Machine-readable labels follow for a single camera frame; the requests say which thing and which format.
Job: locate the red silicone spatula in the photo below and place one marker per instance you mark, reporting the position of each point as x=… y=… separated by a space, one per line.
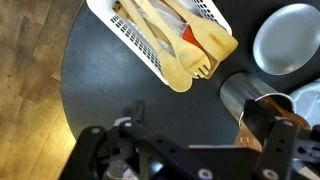
x=190 y=36

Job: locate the metal cylindrical spoon holder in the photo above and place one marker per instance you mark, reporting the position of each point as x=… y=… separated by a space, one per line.
x=238 y=91

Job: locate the plain wooden spoon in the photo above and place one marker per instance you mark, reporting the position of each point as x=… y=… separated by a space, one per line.
x=175 y=71

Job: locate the brown slotted wooden turner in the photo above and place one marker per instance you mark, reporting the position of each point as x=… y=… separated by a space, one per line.
x=248 y=140

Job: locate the grey round plate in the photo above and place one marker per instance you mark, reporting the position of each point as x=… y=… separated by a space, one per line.
x=286 y=40

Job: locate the white plastic perforated basket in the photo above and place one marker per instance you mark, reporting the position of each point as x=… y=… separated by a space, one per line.
x=133 y=36

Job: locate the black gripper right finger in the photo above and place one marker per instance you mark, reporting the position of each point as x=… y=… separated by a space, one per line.
x=258 y=120

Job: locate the blue folded cloth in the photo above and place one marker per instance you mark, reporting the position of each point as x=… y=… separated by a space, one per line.
x=308 y=100

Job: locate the dark brown wooden spoon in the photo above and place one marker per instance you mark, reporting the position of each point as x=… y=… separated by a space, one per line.
x=293 y=116

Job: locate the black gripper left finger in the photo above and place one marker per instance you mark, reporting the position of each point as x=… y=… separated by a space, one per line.
x=139 y=111

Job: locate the wooden spatula with single slot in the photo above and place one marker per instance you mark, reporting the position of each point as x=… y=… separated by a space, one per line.
x=213 y=38

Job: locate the square-edged wooden spatula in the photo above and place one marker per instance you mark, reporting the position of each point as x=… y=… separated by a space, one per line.
x=213 y=68

